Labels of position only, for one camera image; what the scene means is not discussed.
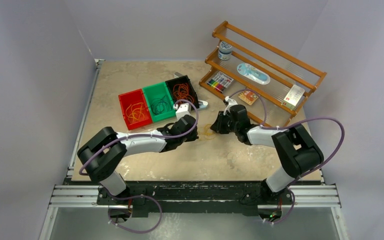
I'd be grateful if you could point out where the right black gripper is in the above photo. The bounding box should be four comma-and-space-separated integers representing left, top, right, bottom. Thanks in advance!
210, 111, 240, 135

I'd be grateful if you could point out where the purple thin cable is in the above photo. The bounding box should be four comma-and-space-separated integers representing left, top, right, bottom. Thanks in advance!
149, 94, 174, 115

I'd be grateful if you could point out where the orange cable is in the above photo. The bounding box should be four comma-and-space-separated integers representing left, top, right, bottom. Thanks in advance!
172, 82, 196, 104

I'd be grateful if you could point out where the black plastic bin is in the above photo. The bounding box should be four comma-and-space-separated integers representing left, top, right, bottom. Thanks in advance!
165, 75, 199, 108

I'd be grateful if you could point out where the green plastic bin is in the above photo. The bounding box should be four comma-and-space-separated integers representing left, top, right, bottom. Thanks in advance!
142, 82, 176, 123

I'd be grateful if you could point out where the red plastic bin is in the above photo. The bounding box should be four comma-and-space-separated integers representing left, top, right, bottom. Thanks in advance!
118, 89, 153, 130

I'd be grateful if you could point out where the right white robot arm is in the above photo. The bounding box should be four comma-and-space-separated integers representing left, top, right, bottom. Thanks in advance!
210, 104, 324, 204

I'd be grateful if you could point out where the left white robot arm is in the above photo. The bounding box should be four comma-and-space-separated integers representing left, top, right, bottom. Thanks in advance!
77, 114, 198, 205

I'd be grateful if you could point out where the orange card pack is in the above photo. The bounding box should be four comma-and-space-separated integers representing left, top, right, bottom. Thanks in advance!
238, 90, 259, 106

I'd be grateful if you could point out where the coloured marker pack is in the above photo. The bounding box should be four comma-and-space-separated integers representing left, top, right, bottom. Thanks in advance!
206, 71, 234, 94

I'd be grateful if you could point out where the wooden tiered shelf rack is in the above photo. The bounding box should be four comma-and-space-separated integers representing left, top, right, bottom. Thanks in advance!
199, 21, 327, 127

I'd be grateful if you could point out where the grey white stapler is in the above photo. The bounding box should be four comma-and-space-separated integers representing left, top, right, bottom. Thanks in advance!
173, 72, 184, 78

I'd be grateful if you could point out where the blue packaged tool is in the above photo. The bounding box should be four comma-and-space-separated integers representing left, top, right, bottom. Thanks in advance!
236, 62, 271, 85

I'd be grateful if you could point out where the white red small box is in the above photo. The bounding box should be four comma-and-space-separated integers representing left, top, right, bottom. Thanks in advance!
281, 84, 306, 111

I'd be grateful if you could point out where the white blue round jar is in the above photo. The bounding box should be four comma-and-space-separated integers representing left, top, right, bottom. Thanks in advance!
218, 41, 233, 61

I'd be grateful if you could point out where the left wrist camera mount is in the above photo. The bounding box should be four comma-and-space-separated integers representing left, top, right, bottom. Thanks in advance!
173, 103, 191, 120

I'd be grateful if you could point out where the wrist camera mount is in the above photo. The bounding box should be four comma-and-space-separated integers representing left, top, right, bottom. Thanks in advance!
173, 103, 191, 120
223, 96, 238, 115

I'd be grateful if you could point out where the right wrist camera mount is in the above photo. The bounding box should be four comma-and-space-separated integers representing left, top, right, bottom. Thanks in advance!
223, 96, 238, 115

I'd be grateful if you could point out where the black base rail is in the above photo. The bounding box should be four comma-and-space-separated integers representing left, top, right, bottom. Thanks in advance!
49, 181, 341, 220

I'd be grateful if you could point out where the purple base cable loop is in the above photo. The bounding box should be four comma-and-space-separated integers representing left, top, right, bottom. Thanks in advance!
107, 193, 164, 234

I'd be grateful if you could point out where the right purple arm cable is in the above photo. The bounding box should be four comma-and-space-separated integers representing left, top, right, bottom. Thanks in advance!
228, 89, 346, 181

